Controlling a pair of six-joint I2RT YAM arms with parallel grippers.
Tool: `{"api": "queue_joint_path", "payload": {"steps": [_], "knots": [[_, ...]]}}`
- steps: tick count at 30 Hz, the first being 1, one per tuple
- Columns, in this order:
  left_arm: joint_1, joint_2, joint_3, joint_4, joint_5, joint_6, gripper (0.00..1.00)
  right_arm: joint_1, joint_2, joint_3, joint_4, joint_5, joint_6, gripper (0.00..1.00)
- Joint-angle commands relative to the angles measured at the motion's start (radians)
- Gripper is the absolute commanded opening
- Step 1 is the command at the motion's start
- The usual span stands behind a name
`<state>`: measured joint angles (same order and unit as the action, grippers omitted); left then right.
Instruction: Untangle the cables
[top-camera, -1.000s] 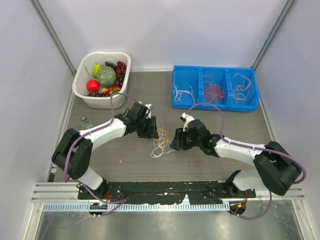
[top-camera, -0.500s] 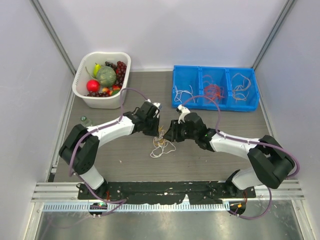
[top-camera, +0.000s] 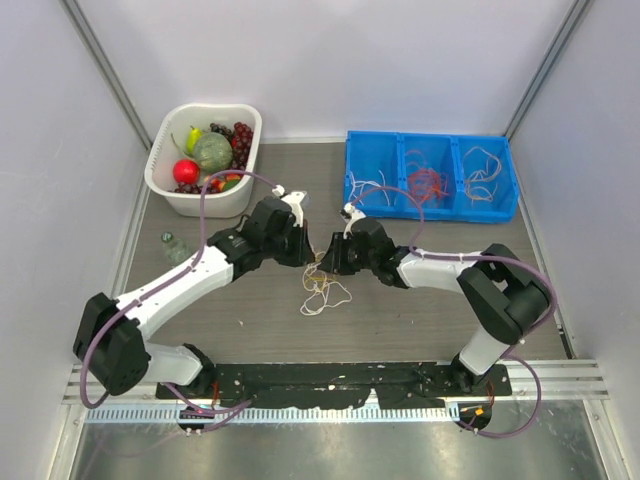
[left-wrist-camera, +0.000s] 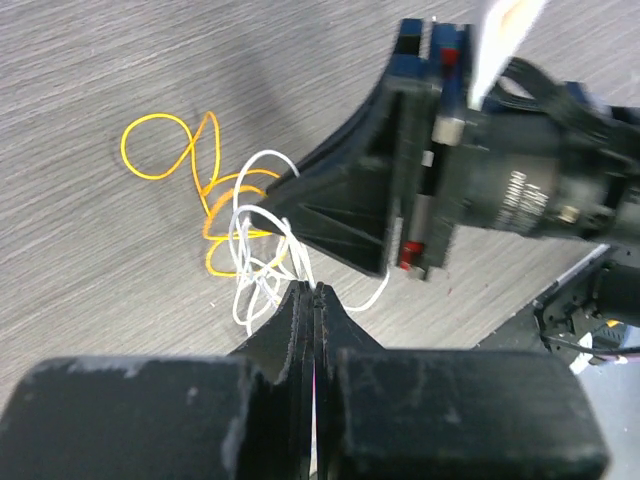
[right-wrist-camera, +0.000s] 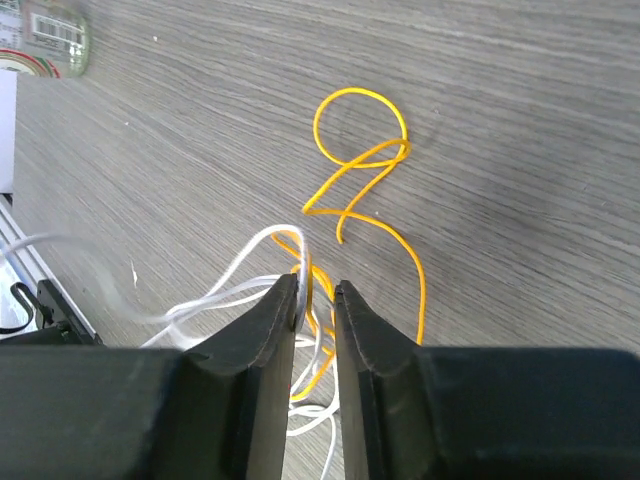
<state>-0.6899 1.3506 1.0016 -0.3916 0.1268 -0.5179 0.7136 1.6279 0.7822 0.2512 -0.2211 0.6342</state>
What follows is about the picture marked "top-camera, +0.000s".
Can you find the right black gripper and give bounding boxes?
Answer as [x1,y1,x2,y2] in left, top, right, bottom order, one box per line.
[318,232,377,275]

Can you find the orange yellow wires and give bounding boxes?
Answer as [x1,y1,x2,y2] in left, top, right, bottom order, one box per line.
[298,259,354,317]

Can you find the white wire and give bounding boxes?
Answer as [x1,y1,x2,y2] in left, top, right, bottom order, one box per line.
[347,169,396,206]

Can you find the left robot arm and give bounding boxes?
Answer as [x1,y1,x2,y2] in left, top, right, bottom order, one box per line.
[73,191,314,399]

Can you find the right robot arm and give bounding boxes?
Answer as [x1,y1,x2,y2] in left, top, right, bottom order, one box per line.
[319,218,553,395]

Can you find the white plastic basket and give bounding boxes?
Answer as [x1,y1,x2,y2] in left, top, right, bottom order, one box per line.
[144,103,263,218]

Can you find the red grape bunch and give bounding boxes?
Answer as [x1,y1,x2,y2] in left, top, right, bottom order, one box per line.
[231,122,253,169]

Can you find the green melon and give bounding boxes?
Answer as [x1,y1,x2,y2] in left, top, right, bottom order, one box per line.
[193,132,233,174]

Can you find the dark grapes front bunch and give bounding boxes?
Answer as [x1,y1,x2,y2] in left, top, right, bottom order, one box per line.
[174,180,221,195]

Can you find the red apple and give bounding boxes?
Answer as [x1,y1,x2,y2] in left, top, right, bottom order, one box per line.
[172,158,201,184]

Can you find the blue three-compartment bin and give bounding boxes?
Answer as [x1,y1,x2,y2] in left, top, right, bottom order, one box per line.
[343,131,519,224]

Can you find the dark grape bunch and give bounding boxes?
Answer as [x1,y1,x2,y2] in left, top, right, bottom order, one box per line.
[210,123,234,142]

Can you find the yellow-green pear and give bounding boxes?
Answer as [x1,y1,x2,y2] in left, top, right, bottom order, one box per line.
[186,126,203,156]

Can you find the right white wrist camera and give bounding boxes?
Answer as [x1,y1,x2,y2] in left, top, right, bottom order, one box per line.
[340,202,366,239]

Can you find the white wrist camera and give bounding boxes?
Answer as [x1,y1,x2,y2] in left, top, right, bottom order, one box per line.
[272,185,309,227]
[340,202,366,239]

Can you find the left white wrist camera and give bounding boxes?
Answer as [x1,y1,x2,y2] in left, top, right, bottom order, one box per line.
[272,185,309,227]

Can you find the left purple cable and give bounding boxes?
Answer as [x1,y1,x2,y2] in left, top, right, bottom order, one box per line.
[79,170,281,410]

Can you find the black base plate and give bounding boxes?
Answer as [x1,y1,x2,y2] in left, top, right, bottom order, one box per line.
[175,361,512,410]

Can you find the white slotted cable duct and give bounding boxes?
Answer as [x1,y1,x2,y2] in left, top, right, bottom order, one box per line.
[85,403,459,425]

